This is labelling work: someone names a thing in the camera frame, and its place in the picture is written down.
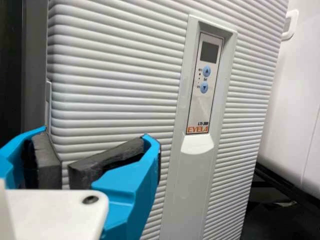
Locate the black platform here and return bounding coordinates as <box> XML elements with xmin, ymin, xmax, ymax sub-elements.
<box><xmin>249</xmin><ymin>161</ymin><xmax>320</xmax><ymax>226</ymax></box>

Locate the white box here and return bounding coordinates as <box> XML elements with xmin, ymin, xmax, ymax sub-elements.
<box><xmin>256</xmin><ymin>0</ymin><xmax>320</xmax><ymax>201</ymax></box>

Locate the incubator door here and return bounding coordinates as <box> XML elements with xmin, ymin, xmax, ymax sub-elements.
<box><xmin>45</xmin><ymin>0</ymin><xmax>290</xmax><ymax>240</ymax></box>

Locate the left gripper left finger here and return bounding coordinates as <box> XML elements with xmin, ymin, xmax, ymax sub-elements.
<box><xmin>0</xmin><ymin>125</ymin><xmax>63</xmax><ymax>191</ymax></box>

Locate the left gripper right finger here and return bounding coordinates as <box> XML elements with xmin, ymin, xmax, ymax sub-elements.
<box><xmin>67</xmin><ymin>133</ymin><xmax>162</xmax><ymax>240</ymax></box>

